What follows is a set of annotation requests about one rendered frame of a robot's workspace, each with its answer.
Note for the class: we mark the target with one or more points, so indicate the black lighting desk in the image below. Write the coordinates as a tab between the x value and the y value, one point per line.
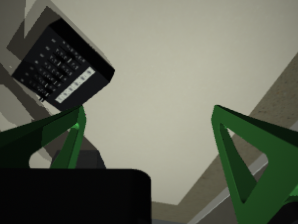
61	51

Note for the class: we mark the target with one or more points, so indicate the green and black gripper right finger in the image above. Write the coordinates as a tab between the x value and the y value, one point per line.
257	203

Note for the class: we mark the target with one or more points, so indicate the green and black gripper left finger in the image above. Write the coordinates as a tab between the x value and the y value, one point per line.
18	144

